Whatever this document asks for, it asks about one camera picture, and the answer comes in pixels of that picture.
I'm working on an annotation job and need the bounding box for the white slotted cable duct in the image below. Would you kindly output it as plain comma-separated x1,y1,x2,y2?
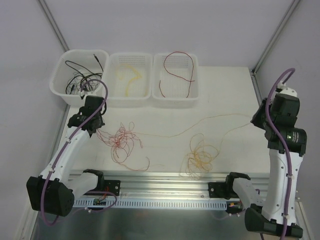
73,197,227,211

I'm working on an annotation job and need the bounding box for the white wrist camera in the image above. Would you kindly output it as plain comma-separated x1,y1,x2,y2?
275,84,298,98
79,90,97,100

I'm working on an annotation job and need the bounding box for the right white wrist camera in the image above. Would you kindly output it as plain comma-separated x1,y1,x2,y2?
275,84,298,98

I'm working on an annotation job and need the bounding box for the right white mesh basket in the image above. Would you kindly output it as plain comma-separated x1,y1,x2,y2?
151,51,200,109

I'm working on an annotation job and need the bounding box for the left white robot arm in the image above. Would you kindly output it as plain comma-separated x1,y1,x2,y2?
26,95,107,217

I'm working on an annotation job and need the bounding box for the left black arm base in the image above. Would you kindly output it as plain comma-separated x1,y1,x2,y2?
103,179,121,196

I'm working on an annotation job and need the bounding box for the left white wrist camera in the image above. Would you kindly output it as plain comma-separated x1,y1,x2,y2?
79,90,97,100

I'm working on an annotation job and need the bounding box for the white mesh basket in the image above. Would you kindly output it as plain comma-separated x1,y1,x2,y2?
151,51,200,109
105,52,153,108

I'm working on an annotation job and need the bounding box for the aluminium mounting rail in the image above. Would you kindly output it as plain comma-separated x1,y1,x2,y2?
67,170,300,202

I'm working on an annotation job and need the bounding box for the thin yellow wire bundle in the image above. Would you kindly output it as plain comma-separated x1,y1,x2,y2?
134,113,253,181

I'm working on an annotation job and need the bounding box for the right aluminium frame post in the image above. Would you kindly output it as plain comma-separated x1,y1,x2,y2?
250,0,302,105

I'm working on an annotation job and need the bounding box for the left aluminium frame post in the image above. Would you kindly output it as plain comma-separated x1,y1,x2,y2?
37,0,70,52

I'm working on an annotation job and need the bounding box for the thin black wire bundle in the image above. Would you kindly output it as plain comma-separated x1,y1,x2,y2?
72,69,105,96

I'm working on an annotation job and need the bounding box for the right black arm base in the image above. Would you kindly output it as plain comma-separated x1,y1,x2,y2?
208,182,229,200

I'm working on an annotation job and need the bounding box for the thick yellow wire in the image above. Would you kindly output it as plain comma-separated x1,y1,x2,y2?
116,63,143,97

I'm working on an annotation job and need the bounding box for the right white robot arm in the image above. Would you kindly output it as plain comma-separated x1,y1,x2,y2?
224,93,307,240

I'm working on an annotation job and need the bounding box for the left white solid basket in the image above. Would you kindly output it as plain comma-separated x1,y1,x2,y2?
49,49,109,107

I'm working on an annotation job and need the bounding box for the middle white mesh basket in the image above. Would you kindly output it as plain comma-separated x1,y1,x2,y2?
105,52,153,108

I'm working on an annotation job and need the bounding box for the aluminium frame post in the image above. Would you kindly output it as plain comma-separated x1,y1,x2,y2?
250,0,302,105
37,0,70,52

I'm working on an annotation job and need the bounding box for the black usb cable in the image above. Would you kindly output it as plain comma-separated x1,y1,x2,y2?
64,53,105,95
79,72,104,91

